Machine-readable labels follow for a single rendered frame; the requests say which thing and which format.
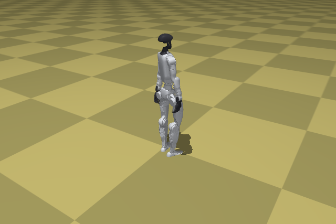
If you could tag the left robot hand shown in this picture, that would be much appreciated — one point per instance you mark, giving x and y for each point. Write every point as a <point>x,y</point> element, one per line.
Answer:
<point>156,100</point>

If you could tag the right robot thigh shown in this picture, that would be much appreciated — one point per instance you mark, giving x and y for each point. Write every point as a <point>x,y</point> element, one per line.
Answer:
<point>178,115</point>

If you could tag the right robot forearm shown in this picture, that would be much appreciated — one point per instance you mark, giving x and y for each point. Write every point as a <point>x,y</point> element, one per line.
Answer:
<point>177,89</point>

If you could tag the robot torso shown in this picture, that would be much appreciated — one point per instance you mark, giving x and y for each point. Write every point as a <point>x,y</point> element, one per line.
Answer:
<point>167,90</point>

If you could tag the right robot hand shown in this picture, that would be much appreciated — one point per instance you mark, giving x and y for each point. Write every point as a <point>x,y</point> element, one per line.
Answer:
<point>178,105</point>

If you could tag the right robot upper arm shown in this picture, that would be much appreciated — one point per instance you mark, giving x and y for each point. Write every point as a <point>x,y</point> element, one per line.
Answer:
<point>171,62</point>

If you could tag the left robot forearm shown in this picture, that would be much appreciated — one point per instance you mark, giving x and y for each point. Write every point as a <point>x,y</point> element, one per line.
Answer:
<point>159,81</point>

